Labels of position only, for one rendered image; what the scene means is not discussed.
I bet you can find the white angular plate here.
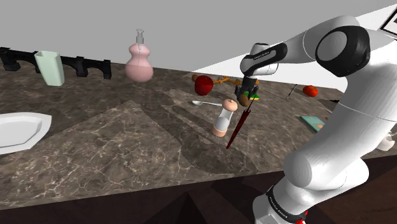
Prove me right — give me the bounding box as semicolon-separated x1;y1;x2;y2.
0;111;53;155

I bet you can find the mint green vase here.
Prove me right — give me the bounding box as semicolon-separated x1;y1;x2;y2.
34;50;66;87

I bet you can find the pink and white pepper mill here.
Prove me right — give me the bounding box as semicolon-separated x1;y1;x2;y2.
211;99;239;138

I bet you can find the teal book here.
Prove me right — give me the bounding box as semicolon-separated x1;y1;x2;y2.
299;115;326;134

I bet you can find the pink soap dispenser bottle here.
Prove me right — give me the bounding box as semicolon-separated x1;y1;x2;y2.
125;29;155;83

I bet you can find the black arched rack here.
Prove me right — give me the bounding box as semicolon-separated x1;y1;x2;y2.
0;46;113;80

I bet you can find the silver spoon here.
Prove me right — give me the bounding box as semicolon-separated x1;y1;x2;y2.
192;100;223;107

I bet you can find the red apple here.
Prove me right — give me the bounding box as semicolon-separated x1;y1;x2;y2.
194;74;214;96

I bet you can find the brown potato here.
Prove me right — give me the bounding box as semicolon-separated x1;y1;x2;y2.
237;94;251;108

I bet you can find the orange twig-shaped object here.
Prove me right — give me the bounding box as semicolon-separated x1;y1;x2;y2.
213;76;243;87

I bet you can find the silver table knife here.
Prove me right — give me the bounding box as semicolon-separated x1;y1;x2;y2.
285;83;298;101

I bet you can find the red tomato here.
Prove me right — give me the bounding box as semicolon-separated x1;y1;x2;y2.
302;85;319;98

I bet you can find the framed wall picture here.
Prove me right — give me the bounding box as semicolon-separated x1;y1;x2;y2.
379;13;397;40

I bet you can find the dark red long utensil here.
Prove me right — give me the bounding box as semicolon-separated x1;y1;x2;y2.
226;94;257;150

